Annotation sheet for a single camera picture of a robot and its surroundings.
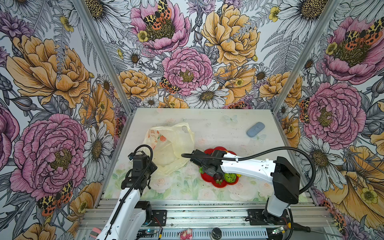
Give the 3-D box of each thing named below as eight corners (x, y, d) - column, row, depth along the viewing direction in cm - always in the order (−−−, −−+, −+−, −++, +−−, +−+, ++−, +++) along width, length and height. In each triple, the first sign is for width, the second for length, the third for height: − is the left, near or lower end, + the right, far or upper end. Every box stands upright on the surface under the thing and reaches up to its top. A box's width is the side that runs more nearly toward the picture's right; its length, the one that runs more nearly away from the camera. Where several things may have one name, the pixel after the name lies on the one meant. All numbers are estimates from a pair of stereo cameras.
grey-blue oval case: (252, 139, 107) (254, 136, 105) (245, 133, 110) (246, 131, 108) (264, 127, 114) (266, 124, 112) (257, 122, 117) (258, 120, 115)
